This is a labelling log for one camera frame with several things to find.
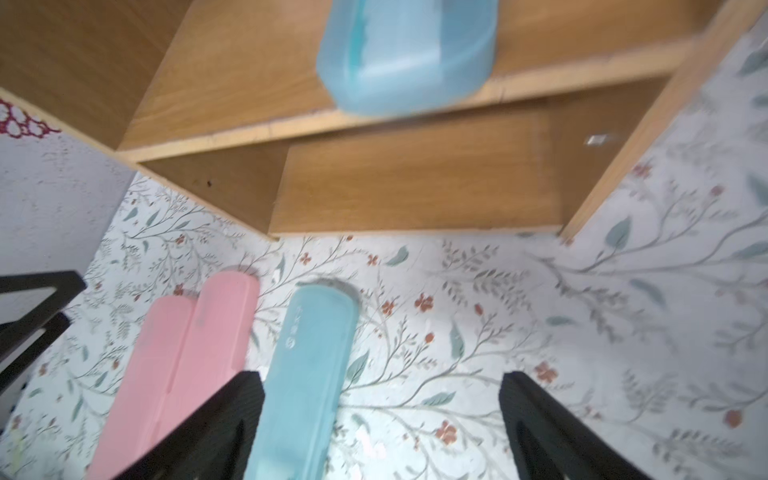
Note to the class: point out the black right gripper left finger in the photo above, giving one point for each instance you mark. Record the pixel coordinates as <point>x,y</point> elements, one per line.
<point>214,442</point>

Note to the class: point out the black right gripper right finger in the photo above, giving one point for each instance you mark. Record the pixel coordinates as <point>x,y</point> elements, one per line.
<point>549,442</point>

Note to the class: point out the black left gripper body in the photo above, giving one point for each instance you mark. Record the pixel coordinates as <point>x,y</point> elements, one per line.
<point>47,317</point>

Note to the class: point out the pink pencil case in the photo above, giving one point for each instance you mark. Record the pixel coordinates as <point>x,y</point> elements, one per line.
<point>136,410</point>
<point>215,346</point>

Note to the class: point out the teal pencil case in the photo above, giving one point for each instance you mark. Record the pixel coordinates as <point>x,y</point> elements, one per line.
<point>394,58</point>
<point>303,385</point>

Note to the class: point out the wooden three-tier shelf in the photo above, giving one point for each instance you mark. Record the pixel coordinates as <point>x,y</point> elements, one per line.
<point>219,101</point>

